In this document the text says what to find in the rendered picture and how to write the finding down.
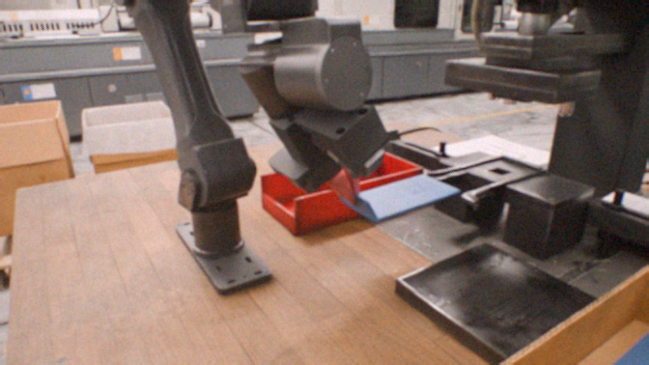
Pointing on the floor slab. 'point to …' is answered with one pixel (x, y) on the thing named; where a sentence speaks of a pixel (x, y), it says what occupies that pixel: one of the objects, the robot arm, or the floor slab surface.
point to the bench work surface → (181, 282)
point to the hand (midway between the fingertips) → (351, 197)
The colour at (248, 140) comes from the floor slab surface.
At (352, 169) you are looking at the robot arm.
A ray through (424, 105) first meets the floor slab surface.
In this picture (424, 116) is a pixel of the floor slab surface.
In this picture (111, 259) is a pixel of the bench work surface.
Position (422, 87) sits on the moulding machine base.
